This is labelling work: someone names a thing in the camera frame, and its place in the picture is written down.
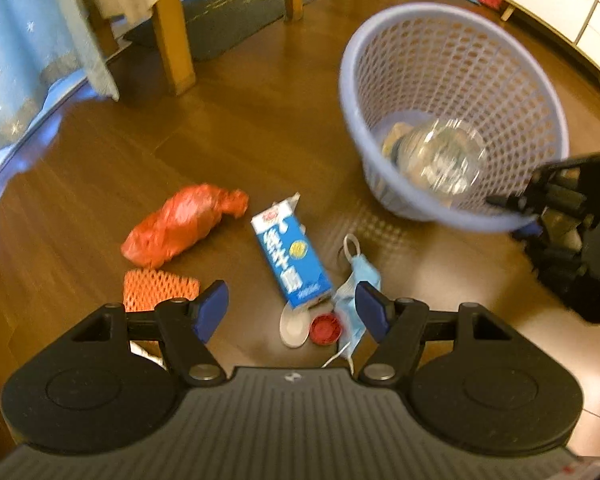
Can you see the blue face mask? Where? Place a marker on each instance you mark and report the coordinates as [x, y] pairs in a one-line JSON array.
[[350, 320]]

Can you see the red plastic bag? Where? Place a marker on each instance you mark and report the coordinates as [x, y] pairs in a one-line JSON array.
[[180, 220]]

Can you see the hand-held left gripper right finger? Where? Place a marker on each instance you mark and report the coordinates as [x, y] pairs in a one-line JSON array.
[[370, 305]]

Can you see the dark floor mat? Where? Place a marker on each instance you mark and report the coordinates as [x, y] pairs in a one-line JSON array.
[[230, 15]]

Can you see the clear plastic bottle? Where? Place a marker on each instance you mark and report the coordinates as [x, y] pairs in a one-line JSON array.
[[440, 160]]

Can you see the orange foam fruit net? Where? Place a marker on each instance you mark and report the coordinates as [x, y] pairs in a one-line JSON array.
[[160, 287]]

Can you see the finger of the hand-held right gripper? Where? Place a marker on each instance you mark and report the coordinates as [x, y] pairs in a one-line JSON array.
[[560, 270], [560, 185]]

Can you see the red bottle cap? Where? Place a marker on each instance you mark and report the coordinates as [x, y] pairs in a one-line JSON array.
[[325, 330]]

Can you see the lavender plastic mesh basket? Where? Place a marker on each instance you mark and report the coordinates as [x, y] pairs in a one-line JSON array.
[[430, 50]]

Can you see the blue starry cloth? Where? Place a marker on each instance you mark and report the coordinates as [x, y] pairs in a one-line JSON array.
[[20, 35]]

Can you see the wooden chair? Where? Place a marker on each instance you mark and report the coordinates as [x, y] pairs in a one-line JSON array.
[[172, 50]]

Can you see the white plastic spoon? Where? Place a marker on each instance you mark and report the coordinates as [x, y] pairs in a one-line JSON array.
[[292, 330]]

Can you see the blue and white milk carton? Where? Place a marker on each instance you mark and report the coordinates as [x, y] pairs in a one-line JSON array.
[[290, 255]]

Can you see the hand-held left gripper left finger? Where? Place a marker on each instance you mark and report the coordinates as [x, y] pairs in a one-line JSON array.
[[212, 305]]

